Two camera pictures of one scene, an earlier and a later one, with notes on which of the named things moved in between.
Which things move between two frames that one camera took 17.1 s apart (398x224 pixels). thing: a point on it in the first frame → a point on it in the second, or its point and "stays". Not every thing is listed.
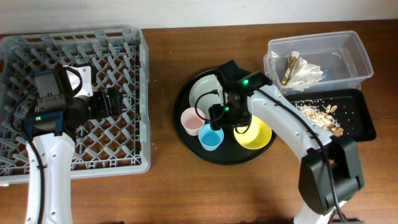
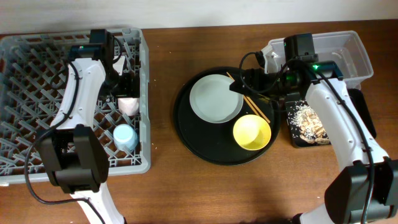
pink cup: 191,122 → 128,106
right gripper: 216,112 → 252,74
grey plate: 206,91 stays
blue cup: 210,139 → 125,137
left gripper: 105,109 → 131,89
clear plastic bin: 329,61 stays
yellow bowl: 257,136 stays
